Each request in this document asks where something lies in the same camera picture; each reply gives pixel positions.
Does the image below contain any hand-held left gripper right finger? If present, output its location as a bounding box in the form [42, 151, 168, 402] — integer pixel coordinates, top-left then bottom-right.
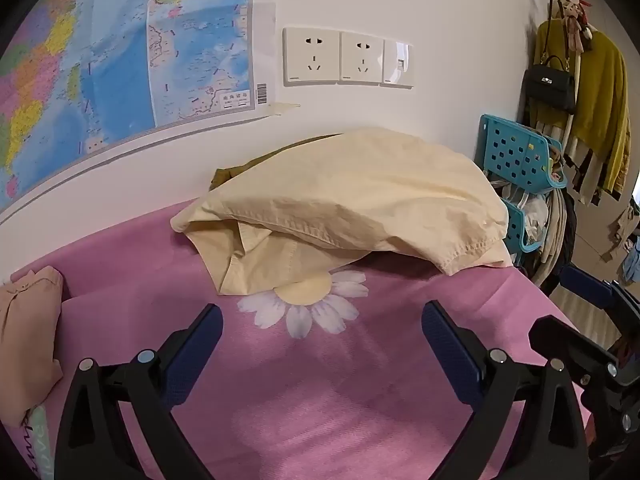
[421, 300, 591, 480]

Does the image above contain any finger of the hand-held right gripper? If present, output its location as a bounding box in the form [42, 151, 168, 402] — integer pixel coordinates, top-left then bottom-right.
[529, 315, 624, 397]
[560, 264, 640, 333]

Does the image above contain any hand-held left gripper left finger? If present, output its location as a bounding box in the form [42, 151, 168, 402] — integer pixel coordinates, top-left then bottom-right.
[54, 303, 224, 480]

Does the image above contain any peach pink shirt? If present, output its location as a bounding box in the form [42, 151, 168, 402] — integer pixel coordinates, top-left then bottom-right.
[0, 266, 65, 428]

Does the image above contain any cream yellow shirt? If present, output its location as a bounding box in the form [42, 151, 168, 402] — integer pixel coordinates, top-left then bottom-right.
[170, 128, 513, 297]

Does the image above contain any light blue garment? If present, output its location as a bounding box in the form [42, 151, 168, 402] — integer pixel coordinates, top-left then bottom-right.
[622, 240, 640, 283]

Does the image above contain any beige cloth bundle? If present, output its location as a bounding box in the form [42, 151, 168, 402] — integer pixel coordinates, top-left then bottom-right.
[520, 180, 576, 296]

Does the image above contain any beige hanging coat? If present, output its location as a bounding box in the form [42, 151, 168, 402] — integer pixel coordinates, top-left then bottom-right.
[600, 200, 638, 263]

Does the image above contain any cream brown striped garment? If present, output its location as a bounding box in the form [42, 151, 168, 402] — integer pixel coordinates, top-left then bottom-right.
[565, 135, 618, 206]

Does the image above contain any pink floral bedsheet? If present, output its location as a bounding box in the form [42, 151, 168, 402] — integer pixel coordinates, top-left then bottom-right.
[0, 195, 616, 480]

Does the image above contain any blue perforated plastic rack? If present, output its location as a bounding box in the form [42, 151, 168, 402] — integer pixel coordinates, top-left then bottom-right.
[479, 114, 568, 253]

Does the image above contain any olive green garment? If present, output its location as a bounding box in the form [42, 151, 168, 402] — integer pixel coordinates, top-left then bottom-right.
[209, 134, 346, 192]

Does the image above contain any mustard yellow sweater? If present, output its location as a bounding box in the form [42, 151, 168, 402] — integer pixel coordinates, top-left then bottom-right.
[530, 20, 632, 193]

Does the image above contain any black handbag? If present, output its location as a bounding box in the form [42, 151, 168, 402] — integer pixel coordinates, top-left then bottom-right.
[522, 0, 578, 115]

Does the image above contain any plush doll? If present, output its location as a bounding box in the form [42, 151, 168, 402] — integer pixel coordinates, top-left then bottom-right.
[560, 0, 596, 53]

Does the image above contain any colourful wall map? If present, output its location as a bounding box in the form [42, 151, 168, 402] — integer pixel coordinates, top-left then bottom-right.
[0, 0, 277, 211]

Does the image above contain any white wall socket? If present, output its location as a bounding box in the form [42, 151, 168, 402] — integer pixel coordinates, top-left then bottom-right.
[282, 26, 343, 87]
[339, 31, 386, 86]

